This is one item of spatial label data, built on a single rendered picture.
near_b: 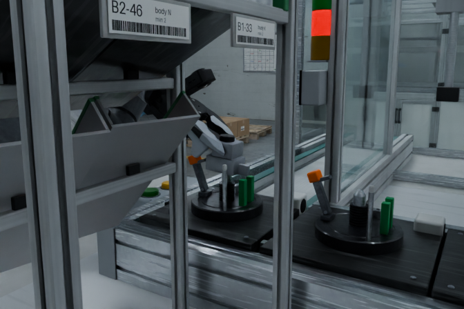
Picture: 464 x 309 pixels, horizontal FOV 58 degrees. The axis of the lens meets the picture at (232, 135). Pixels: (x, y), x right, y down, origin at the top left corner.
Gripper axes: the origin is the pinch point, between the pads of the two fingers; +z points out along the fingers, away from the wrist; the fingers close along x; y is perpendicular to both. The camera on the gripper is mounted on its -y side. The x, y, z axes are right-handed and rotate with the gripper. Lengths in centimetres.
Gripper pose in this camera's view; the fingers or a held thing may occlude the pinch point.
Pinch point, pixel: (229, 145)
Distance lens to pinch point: 80.0
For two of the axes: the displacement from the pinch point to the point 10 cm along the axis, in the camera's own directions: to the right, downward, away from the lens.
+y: -4.9, 7.6, 4.3
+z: 6.9, 6.4, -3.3
